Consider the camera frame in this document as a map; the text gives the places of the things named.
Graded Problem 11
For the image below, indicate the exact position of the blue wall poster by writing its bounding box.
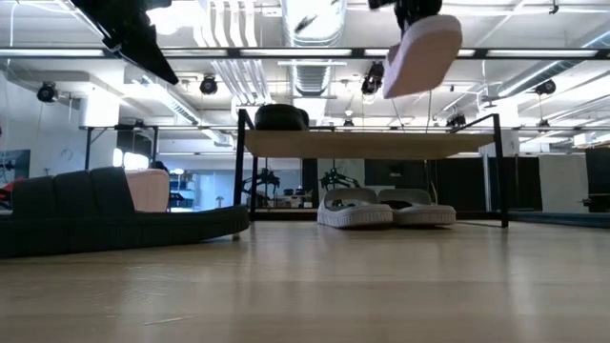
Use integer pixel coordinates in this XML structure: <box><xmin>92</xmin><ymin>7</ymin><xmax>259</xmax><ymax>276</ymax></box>
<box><xmin>0</xmin><ymin>149</ymin><xmax>31</xmax><ymax>182</ymax></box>

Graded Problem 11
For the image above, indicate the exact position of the black aluminium table frame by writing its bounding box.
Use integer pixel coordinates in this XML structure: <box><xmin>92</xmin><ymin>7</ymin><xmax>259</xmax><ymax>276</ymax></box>
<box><xmin>247</xmin><ymin>208</ymin><xmax>610</xmax><ymax>230</ymax></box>

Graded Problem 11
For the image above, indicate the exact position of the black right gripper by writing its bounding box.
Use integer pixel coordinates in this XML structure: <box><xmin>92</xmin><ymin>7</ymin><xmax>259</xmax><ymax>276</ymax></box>
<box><xmin>366</xmin><ymin>0</ymin><xmax>443</xmax><ymax>35</ymax></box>

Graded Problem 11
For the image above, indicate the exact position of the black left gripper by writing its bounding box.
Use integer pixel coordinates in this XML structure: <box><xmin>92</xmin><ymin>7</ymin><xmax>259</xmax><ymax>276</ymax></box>
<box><xmin>71</xmin><ymin>0</ymin><xmax>180</xmax><ymax>86</ymax></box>

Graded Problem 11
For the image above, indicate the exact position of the black overhead light bar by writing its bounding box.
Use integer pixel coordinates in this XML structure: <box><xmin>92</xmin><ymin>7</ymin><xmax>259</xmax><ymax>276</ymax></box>
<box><xmin>0</xmin><ymin>46</ymin><xmax>610</xmax><ymax>61</ymax></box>

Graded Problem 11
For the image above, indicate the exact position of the black background rig frame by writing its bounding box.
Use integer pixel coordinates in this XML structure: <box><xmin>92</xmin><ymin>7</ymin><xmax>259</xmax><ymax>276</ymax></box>
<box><xmin>78</xmin><ymin>124</ymin><xmax>161</xmax><ymax>171</ymax></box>

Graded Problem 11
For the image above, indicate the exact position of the red and black clamp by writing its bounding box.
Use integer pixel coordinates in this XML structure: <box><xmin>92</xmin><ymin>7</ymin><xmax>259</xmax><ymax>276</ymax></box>
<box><xmin>0</xmin><ymin>176</ymin><xmax>23</xmax><ymax>212</ymax></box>

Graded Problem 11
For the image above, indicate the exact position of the silver ceiling air duct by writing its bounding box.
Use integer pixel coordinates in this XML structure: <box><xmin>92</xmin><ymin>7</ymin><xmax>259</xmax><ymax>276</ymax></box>
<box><xmin>280</xmin><ymin>0</ymin><xmax>349</xmax><ymax>96</ymax></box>

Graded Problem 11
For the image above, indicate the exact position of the black rubber slide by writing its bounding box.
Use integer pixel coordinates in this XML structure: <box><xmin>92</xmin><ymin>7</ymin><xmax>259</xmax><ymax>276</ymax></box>
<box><xmin>0</xmin><ymin>166</ymin><xmax>251</xmax><ymax>259</ymax></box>
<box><xmin>254</xmin><ymin>103</ymin><xmax>311</xmax><ymax>131</ymax></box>

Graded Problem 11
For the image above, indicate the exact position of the black partition panel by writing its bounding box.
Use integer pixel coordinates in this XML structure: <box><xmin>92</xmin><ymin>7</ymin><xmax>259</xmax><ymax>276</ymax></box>
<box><xmin>584</xmin><ymin>147</ymin><xmax>610</xmax><ymax>213</ymax></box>
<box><xmin>364</xmin><ymin>156</ymin><xmax>542</xmax><ymax>212</ymax></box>

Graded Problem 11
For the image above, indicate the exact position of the pink rubber slide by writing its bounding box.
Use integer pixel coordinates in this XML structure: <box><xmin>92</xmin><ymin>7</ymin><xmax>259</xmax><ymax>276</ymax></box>
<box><xmin>124</xmin><ymin>168</ymin><xmax>172</xmax><ymax>213</ymax></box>
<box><xmin>382</xmin><ymin>13</ymin><xmax>463</xmax><ymax>100</ymax></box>

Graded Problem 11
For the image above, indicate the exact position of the wooden shelf with black legs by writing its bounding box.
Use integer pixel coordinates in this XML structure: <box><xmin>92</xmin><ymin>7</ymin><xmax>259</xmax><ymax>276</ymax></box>
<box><xmin>233</xmin><ymin>108</ymin><xmax>510</xmax><ymax>229</ymax></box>

